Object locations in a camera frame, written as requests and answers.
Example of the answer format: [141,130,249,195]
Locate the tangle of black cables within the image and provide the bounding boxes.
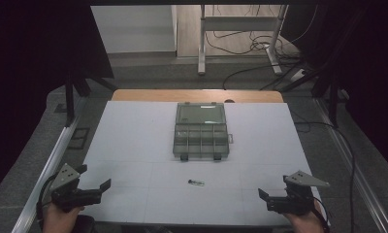
[204,4,319,91]

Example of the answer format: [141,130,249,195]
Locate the black metal stand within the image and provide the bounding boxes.
[278,48,346,128]
[63,62,118,128]

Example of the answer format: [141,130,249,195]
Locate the white table mat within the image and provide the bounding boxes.
[75,100,323,227]

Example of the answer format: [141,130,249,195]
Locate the red and black gripper cable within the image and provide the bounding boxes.
[311,199,332,233]

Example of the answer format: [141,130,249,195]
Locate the person's left hand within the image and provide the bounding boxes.
[41,203,85,233]

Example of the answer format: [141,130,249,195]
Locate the person's right hand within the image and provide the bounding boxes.
[283,199,326,233]

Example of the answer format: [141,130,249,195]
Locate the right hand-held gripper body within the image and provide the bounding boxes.
[266,170,331,216]

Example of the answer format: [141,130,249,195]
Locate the white metal table frame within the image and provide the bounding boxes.
[197,4,289,77]

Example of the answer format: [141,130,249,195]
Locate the aluminium rail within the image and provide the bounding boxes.
[11,96,88,233]
[313,96,388,233]

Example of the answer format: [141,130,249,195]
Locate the white cabinet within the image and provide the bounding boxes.
[90,4,178,54]

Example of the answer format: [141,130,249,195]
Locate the black floor cable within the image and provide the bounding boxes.
[292,109,359,233]

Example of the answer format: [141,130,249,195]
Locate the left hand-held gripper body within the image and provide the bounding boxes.
[49,162,103,214]

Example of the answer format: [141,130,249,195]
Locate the clear plastic compartment box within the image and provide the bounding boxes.
[172,101,235,162]

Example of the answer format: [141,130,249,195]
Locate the dark floor plate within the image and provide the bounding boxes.
[67,127,91,150]

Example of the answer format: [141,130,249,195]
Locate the white power strip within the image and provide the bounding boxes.
[289,68,308,83]

